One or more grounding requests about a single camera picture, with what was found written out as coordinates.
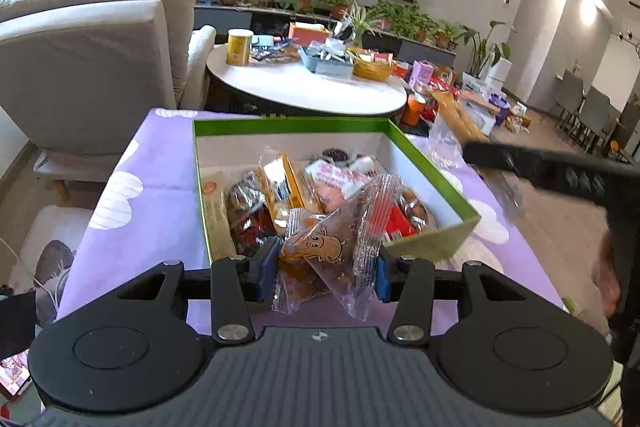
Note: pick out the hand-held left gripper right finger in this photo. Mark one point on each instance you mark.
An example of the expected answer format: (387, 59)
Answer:
(385, 277)

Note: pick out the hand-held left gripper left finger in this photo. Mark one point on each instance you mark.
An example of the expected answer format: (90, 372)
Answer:
(265, 272)

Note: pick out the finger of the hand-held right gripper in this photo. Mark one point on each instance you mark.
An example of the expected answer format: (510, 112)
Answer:
(500, 159)

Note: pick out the clear crinkled snack packet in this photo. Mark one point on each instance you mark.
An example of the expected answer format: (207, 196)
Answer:
(360, 267)

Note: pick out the green cardboard box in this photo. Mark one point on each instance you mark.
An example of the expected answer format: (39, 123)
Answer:
(425, 242)

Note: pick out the orange cartoon snack packet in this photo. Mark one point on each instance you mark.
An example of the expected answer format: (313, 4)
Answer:
(315, 247)

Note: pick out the pink white snack packet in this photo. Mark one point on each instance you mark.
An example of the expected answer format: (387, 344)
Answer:
(335, 179)

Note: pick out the person's right hand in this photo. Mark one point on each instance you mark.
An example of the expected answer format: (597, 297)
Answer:
(606, 277)

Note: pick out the beige paper bag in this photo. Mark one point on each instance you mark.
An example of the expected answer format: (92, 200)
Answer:
(519, 117)

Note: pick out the glass mug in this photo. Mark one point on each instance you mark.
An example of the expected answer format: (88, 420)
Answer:
(447, 147)

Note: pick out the purple bag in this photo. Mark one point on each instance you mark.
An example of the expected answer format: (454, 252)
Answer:
(500, 103)

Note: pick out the red checkered snack packet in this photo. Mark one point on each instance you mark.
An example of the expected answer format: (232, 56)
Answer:
(400, 217)

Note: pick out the dark red snack packet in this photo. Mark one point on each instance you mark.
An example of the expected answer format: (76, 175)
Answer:
(247, 207)

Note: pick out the white air purifier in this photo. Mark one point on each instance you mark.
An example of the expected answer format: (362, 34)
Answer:
(500, 74)

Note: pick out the yellow orange snack packet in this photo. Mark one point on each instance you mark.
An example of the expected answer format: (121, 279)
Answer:
(280, 187)

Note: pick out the red white packet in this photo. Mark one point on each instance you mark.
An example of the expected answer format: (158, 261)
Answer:
(444, 83)

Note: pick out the orange container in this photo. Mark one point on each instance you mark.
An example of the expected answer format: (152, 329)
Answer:
(415, 107)

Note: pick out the large leafy floor plant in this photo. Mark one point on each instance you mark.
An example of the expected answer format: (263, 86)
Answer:
(482, 47)

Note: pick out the small pink gift bag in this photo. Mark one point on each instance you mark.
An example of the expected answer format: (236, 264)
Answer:
(422, 73)

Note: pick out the purple floral tablecloth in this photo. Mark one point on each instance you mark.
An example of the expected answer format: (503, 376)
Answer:
(160, 207)

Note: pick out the clear packet dark contents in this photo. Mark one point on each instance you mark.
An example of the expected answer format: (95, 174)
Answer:
(336, 155)

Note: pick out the wicker basket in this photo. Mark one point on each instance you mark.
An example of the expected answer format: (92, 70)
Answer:
(372, 69)

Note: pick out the round white table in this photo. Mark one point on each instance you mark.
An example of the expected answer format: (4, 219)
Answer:
(310, 92)

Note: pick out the spider plant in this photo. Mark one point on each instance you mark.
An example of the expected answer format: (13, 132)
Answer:
(360, 24)

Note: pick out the blue grey tray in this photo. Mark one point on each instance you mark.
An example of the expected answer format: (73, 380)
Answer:
(325, 68)

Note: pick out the pile of dark sachets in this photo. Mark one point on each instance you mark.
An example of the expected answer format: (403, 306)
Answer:
(275, 52)

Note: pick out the yellow can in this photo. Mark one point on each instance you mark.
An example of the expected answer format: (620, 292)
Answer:
(239, 49)

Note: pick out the orange tissue box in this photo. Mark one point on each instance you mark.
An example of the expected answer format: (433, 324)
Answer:
(307, 32)

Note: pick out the dark television console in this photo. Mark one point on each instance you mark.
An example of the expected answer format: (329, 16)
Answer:
(230, 14)

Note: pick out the smartphone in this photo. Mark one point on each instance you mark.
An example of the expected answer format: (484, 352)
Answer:
(15, 374)

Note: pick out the beige recliner armchair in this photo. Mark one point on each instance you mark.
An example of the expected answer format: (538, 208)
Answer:
(90, 57)

